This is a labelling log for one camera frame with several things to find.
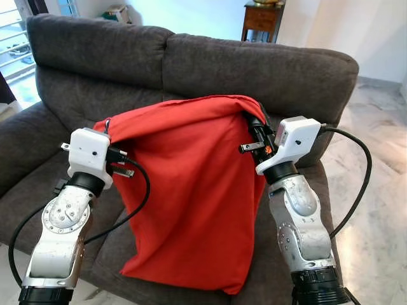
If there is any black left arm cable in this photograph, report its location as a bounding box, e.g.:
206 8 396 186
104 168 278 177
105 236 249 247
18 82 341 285
8 152 152 290

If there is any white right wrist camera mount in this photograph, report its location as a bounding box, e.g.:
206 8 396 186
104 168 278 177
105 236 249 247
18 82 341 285
256 116 322 175

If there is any dark wooden side table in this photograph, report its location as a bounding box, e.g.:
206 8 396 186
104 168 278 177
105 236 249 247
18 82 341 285
242 1 285 44

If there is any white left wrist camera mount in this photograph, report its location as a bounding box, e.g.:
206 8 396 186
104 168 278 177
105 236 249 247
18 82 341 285
67 127 121 190

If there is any dark grey fabric sofa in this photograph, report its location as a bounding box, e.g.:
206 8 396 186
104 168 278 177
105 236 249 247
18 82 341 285
0 14 360 305

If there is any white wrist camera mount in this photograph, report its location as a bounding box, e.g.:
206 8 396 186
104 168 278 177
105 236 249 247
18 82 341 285
256 116 322 175
67 127 121 190

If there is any small pale box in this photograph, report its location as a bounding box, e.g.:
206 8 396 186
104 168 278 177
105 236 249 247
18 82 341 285
102 5 131 25

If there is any metal window grille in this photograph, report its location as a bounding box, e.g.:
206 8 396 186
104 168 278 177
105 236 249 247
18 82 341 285
0 10 36 83

